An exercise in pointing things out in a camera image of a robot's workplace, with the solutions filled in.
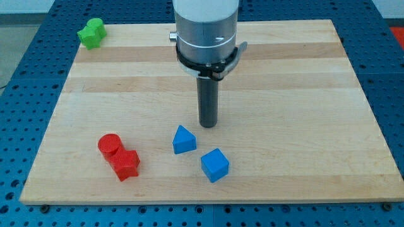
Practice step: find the blue cube block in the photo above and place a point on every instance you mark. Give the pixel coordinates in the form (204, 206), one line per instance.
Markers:
(215, 165)

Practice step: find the red cylinder block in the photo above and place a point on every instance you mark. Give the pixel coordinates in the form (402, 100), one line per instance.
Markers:
(108, 145)

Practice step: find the light wooden board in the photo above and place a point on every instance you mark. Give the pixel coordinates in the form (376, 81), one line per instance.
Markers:
(293, 122)

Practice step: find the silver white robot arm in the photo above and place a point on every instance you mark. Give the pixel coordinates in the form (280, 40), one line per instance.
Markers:
(206, 29)

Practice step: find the red star block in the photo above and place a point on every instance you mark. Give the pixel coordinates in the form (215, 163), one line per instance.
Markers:
(125, 164)

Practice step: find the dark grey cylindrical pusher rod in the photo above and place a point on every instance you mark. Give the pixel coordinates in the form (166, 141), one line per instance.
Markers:
(207, 102)

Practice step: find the green cylinder block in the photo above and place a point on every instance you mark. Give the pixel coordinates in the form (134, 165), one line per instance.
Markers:
(97, 26)

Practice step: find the green star block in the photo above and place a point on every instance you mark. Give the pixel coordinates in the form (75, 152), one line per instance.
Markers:
(89, 37)

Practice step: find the blue triangle block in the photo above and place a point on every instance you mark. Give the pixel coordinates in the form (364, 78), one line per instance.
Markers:
(183, 141)

